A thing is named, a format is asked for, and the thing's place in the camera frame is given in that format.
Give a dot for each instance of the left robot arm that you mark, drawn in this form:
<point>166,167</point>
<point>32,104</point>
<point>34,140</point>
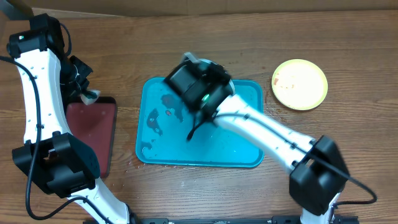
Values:
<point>51,157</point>

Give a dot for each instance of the black tray with red water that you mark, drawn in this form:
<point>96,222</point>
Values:
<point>95,125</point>

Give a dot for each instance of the green scrubbing sponge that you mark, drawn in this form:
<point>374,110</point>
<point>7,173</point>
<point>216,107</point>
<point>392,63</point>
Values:
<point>89,96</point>

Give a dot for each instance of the blue plastic tray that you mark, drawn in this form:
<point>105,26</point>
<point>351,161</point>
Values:
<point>164,124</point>

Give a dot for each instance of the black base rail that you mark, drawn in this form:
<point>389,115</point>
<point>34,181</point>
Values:
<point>284,219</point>

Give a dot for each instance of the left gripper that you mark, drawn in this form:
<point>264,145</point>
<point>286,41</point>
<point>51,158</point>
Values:
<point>72,91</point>

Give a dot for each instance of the cardboard box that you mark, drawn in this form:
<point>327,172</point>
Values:
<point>130,8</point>

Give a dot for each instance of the green rimmed plate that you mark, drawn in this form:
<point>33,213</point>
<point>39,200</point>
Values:
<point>299,84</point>

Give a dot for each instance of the light blue rimmed plate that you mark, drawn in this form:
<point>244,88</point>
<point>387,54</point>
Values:
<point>213,74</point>

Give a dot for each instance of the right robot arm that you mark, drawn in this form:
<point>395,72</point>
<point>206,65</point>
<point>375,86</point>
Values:
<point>316,169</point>

